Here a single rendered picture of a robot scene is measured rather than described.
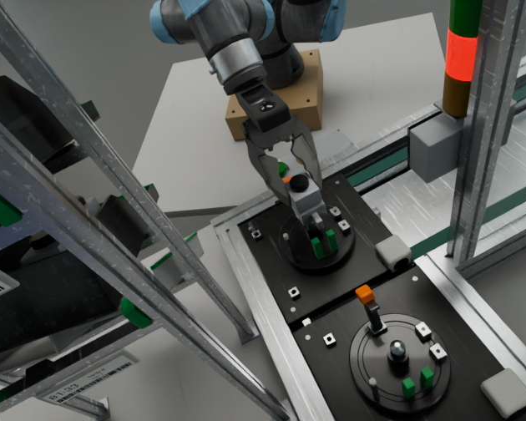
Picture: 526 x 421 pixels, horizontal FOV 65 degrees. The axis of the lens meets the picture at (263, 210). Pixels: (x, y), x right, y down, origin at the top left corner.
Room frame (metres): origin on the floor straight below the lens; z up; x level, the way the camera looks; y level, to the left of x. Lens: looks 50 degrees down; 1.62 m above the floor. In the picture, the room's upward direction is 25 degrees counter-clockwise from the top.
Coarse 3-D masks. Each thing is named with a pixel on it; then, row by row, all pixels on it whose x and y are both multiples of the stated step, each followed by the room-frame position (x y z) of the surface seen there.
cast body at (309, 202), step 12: (300, 180) 0.43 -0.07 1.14; (312, 180) 0.43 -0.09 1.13; (288, 192) 0.42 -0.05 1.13; (300, 192) 0.41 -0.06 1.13; (312, 192) 0.40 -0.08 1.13; (300, 204) 0.40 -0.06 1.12; (312, 204) 0.40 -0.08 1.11; (324, 204) 0.40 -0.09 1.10; (300, 216) 0.40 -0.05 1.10; (312, 216) 0.39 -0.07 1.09
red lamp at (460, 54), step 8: (448, 32) 0.33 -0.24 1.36; (448, 40) 0.33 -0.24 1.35; (456, 40) 0.32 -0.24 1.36; (464, 40) 0.31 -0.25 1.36; (472, 40) 0.31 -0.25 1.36; (448, 48) 0.33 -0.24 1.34; (456, 48) 0.32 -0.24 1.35; (464, 48) 0.31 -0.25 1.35; (472, 48) 0.31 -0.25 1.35; (448, 56) 0.33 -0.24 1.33; (456, 56) 0.32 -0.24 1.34; (464, 56) 0.31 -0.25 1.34; (472, 56) 0.30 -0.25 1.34; (448, 64) 0.33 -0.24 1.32; (456, 64) 0.32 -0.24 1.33; (464, 64) 0.31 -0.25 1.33; (472, 64) 0.30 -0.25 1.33; (448, 72) 0.33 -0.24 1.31; (456, 72) 0.32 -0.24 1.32; (464, 72) 0.31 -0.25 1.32; (472, 72) 0.30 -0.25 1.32; (464, 80) 0.31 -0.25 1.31
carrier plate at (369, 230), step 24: (336, 192) 0.51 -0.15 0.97; (264, 216) 0.53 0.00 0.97; (288, 216) 0.51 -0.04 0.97; (360, 216) 0.44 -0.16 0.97; (264, 240) 0.48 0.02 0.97; (360, 240) 0.39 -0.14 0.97; (264, 264) 0.43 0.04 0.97; (288, 264) 0.41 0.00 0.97; (360, 264) 0.35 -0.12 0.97; (384, 264) 0.33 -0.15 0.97; (408, 264) 0.32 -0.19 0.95; (288, 288) 0.36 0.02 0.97; (312, 288) 0.34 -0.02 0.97; (336, 288) 0.32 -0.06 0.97; (288, 312) 0.32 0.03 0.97; (312, 312) 0.30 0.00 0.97
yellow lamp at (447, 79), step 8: (448, 80) 0.32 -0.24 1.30; (456, 80) 0.32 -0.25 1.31; (448, 88) 0.32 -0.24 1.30; (456, 88) 0.31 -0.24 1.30; (464, 88) 0.31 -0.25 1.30; (448, 96) 0.32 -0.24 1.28; (456, 96) 0.31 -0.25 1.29; (464, 96) 0.31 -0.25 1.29; (448, 104) 0.32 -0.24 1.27; (456, 104) 0.31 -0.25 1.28; (464, 104) 0.31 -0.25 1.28; (448, 112) 0.32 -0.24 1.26; (456, 112) 0.31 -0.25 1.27; (464, 112) 0.30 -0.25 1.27
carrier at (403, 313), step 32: (384, 288) 0.29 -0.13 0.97; (416, 288) 0.27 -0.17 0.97; (320, 320) 0.28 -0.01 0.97; (352, 320) 0.26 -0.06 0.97; (384, 320) 0.23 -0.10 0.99; (416, 320) 0.21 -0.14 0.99; (448, 320) 0.20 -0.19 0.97; (320, 352) 0.24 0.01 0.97; (352, 352) 0.21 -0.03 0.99; (384, 352) 0.19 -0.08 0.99; (416, 352) 0.17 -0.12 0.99; (448, 352) 0.15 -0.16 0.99; (480, 352) 0.14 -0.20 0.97; (320, 384) 0.19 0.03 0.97; (352, 384) 0.17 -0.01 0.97; (384, 384) 0.15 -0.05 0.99; (416, 384) 0.13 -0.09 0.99; (448, 384) 0.12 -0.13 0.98; (480, 384) 0.11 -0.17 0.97; (512, 384) 0.09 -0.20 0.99; (352, 416) 0.14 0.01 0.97; (384, 416) 0.12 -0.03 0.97; (416, 416) 0.10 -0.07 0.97; (448, 416) 0.09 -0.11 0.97; (480, 416) 0.07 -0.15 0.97; (512, 416) 0.06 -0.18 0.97
